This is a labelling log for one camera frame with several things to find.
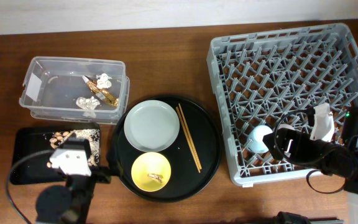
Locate peanut and rice food scraps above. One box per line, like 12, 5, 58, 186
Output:
49, 129, 101, 167

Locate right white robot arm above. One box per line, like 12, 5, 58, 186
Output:
262, 103, 358, 195

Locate grey round plate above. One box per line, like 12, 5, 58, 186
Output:
124, 100, 180, 152

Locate light blue cup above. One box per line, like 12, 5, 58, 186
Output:
248, 125, 273, 154

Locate black rectangular tray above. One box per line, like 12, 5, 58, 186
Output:
10, 123, 101, 185

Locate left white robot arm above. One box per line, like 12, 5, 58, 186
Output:
5, 148, 122, 223

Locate yellow bowl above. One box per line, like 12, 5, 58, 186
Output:
131, 152, 172, 192

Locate clear plastic waste bin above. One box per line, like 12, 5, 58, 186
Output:
19, 56, 130, 124

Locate white napkin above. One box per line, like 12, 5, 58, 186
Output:
96, 73, 112, 89
76, 96, 100, 110

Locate pink plastic cup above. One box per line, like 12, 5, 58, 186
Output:
278, 124, 295, 130

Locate brown gold snack wrapper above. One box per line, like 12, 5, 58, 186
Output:
82, 75, 119, 107

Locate round black serving tray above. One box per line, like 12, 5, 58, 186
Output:
106, 95, 223, 202

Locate grey plastic dishwasher rack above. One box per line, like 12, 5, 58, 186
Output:
206, 23, 358, 187

